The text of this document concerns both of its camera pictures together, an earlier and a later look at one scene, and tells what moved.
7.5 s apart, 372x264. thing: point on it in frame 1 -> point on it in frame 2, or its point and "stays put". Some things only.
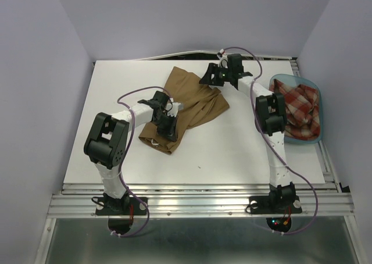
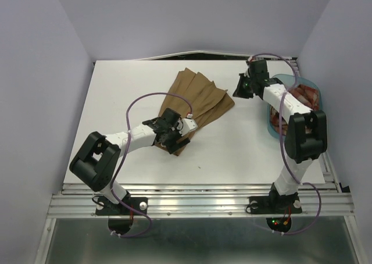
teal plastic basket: x=293 y=80 stays put
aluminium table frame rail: x=313 y=200 stays put
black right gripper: x=206 y=79 -> x=239 y=92
